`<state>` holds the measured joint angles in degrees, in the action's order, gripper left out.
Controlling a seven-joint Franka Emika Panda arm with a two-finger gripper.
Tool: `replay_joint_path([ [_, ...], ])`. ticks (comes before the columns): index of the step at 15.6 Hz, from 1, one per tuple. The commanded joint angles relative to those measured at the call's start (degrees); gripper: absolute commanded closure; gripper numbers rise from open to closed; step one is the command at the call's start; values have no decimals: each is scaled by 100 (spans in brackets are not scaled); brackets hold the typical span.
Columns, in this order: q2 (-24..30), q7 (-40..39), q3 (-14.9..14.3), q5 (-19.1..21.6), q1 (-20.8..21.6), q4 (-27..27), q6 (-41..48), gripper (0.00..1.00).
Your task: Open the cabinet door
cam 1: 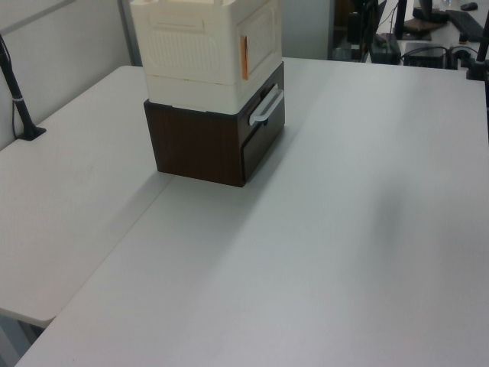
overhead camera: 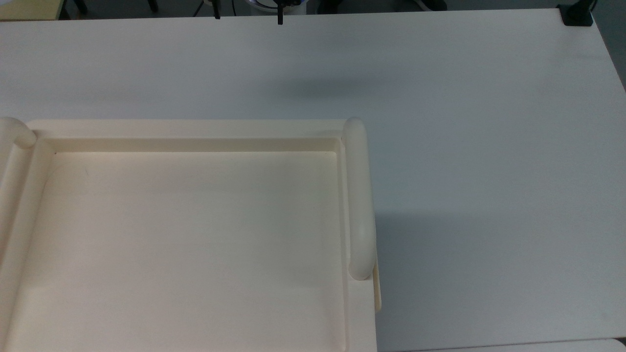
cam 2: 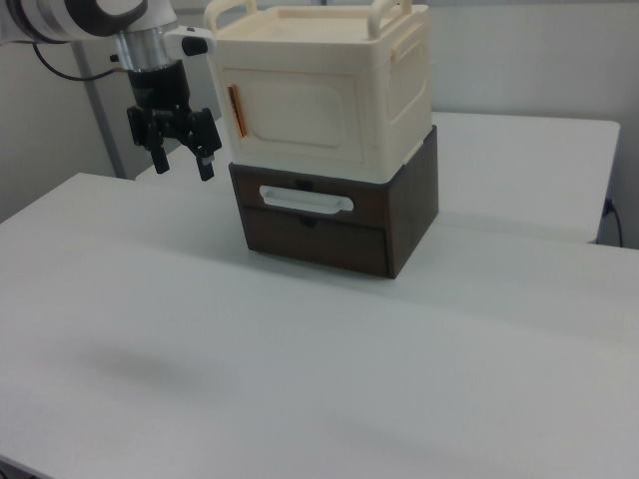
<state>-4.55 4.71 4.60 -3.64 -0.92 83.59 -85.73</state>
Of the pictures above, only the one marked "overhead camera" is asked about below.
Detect black tripod legs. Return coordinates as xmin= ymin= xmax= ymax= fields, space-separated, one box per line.
xmin=193 ymin=0 xmax=222 ymax=21

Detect cream plastic tray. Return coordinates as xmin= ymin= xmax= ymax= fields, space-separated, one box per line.
xmin=0 ymin=119 xmax=378 ymax=352

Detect yellow wooden table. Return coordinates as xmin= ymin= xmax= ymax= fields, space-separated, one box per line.
xmin=0 ymin=0 xmax=66 ymax=22

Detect black table clamp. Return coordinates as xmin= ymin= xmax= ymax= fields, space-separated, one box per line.
xmin=557 ymin=0 xmax=598 ymax=27

